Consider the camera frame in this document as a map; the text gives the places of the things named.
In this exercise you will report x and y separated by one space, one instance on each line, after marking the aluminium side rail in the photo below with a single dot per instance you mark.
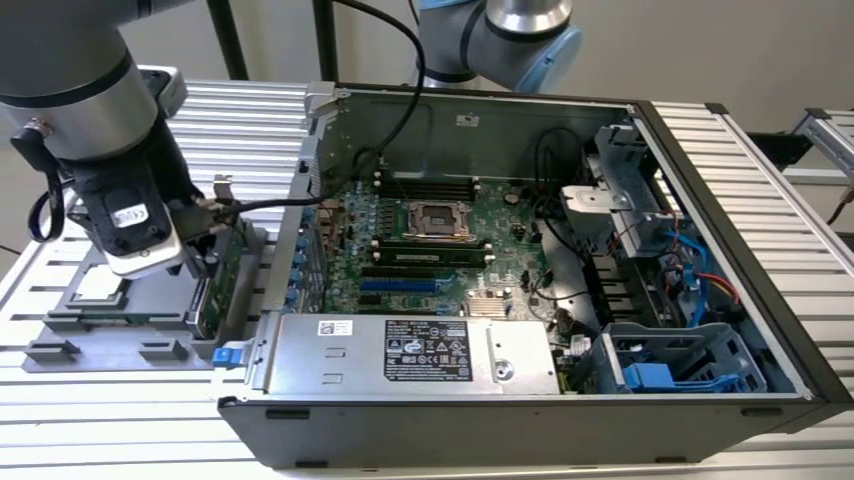
830 137

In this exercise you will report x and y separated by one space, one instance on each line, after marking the silver metal drive cage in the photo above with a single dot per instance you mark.
590 197

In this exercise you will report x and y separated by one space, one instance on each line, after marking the green RAM stick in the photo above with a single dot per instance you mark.
133 318

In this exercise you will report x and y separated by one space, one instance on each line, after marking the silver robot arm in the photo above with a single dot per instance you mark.
60 90

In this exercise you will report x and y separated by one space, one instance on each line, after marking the open grey PC case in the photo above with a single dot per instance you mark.
467 435

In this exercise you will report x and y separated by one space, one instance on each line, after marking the black frame post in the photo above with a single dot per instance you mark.
230 40
327 50

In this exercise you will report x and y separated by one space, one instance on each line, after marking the green motherboard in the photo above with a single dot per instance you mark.
500 215

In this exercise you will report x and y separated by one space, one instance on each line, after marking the metal CPU socket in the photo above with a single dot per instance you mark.
436 220

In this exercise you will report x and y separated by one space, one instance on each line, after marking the green graphics card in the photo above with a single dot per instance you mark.
223 280

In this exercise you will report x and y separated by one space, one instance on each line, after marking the blue slot retention clip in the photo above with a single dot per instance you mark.
299 261
291 300
306 216
295 276
302 244

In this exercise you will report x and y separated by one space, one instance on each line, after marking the long black expansion slot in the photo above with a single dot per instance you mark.
400 274

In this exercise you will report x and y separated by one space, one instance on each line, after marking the blue expansion slot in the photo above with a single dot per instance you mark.
400 288

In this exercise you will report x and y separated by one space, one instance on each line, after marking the silver power supply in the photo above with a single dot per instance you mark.
360 360

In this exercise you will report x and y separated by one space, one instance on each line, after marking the blue case clip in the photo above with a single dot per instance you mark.
223 357

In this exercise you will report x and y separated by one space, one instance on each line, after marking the blue disk bay latch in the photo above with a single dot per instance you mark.
650 377

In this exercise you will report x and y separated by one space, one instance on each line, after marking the small silver wrist camera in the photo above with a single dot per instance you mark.
176 92

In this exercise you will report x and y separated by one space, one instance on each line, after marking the short black expansion slot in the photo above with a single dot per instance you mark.
371 300

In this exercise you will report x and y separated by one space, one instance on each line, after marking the silver CPU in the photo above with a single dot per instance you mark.
89 287

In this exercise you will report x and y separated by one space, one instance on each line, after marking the grey parts rack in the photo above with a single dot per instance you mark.
113 357

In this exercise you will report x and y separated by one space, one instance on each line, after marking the round coin battery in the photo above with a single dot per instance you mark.
511 196

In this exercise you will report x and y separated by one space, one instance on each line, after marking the silver chipset heatsink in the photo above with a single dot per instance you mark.
488 308

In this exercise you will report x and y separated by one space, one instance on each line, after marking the dark RAM stick with label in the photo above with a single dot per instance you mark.
434 257

